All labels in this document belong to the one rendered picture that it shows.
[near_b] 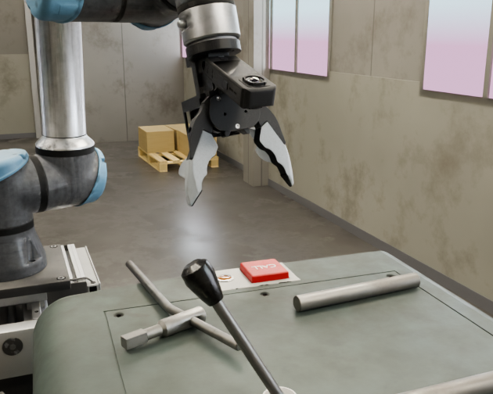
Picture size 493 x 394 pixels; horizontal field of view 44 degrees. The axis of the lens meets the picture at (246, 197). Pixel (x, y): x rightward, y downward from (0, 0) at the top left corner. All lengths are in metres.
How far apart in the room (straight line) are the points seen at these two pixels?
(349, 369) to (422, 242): 3.67
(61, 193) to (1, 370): 0.34
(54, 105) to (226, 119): 0.54
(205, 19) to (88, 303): 0.41
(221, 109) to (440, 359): 0.39
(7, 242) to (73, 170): 0.19
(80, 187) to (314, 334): 0.65
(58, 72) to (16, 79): 8.98
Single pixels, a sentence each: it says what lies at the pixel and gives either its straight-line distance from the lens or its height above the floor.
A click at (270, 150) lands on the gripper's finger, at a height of 1.47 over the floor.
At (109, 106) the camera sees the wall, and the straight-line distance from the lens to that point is 9.46.
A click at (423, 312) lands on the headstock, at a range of 0.86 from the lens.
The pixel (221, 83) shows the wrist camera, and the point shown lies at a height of 1.56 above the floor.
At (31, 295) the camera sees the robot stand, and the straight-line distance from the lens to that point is 1.24.
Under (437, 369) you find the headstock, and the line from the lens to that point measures 0.73.
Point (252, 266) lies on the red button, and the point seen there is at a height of 1.27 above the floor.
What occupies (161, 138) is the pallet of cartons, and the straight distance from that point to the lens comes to 7.85.
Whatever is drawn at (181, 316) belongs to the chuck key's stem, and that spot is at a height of 1.28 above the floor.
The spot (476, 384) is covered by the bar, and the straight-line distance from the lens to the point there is 0.68.
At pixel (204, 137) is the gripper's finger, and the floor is 1.49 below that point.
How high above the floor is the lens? 1.62
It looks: 15 degrees down
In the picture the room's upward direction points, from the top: straight up
